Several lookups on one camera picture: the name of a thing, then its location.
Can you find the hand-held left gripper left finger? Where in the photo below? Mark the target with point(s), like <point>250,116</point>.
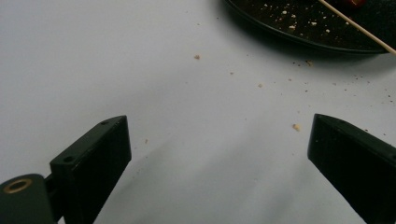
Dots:
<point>93,161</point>

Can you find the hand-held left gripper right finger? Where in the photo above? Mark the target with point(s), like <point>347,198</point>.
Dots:
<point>358,168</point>

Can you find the thin wooden skewer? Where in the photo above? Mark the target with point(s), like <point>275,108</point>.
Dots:
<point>358,26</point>

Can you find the round black plate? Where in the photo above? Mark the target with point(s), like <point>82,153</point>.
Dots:
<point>267,21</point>

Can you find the scattered food crumbs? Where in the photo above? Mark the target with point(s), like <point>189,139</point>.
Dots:
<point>296,127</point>

